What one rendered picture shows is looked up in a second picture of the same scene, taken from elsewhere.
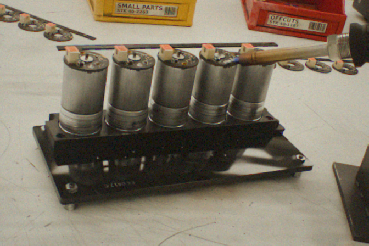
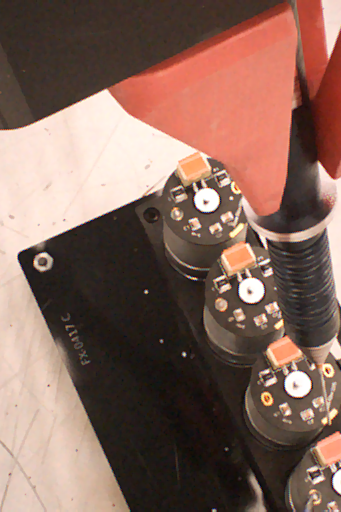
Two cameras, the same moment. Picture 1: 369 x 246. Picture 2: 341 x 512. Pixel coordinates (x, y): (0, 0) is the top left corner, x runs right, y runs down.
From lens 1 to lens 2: 36 cm
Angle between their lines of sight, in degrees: 65
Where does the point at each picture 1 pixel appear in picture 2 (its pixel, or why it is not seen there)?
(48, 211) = (28, 242)
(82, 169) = (105, 272)
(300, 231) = not seen: outside the picture
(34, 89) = not seen: outside the picture
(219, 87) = (294, 496)
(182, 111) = (254, 428)
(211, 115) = (288, 498)
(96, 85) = (172, 237)
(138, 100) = (210, 327)
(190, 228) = (26, 474)
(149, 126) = (233, 371)
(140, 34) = not seen: outside the picture
